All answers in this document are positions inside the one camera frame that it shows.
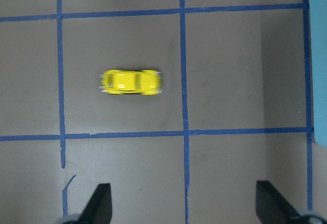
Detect yellow beetle toy car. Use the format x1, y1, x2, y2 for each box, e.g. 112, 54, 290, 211
99, 69, 162, 95

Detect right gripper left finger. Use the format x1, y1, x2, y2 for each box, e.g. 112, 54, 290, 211
78, 183, 112, 224

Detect teal plastic storage bin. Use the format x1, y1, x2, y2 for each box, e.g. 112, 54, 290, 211
309, 0, 326, 147

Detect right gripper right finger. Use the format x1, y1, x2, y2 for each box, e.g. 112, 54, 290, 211
255, 181, 308, 224

